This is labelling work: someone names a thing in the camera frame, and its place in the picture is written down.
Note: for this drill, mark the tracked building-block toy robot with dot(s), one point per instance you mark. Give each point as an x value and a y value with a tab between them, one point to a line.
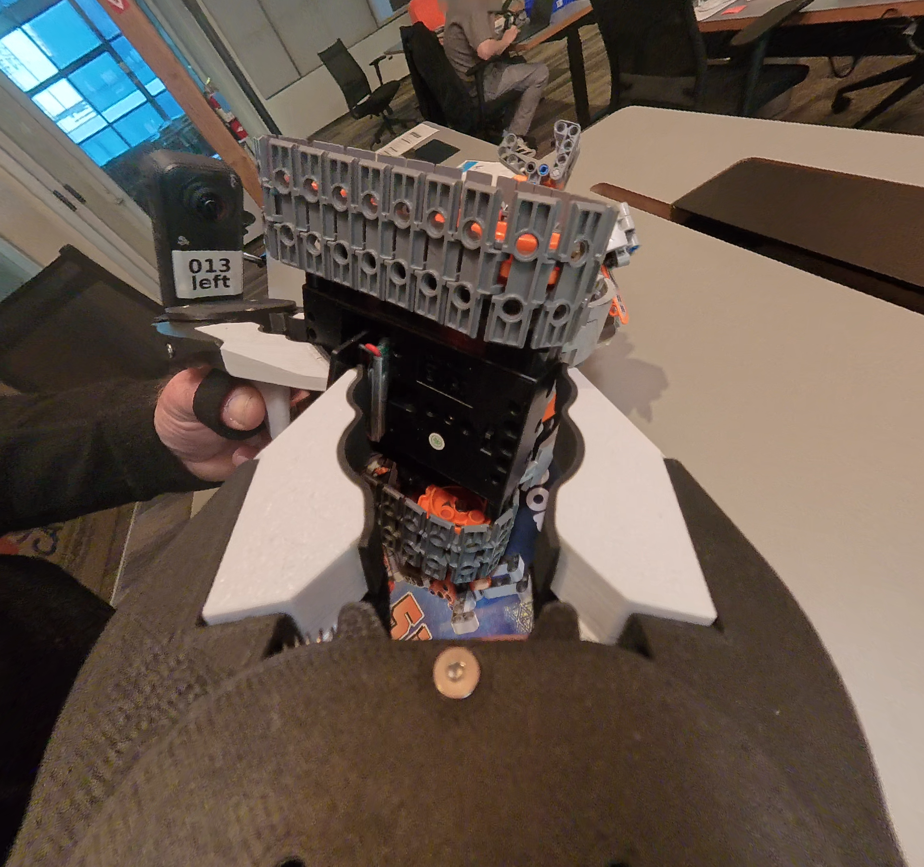
433	246

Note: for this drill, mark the small black office chair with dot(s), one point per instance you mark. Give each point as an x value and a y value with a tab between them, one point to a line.
358	87

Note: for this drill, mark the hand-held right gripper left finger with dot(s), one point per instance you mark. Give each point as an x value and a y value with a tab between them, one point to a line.
289	535

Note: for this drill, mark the wooden background table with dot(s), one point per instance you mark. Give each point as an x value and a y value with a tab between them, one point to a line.
852	8

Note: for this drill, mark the blue robot kit box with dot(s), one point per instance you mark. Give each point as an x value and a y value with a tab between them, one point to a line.
433	619

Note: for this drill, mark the large black office chair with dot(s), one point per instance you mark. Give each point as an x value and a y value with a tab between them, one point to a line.
650	30

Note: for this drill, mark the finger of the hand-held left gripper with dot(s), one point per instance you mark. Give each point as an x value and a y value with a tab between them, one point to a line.
306	366

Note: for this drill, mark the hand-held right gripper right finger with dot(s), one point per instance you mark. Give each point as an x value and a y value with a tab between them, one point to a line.
628	535

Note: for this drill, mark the person's left hand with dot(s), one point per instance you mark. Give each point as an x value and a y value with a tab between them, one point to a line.
188	434

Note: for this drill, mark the grey desk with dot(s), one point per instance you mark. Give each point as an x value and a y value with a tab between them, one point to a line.
809	434

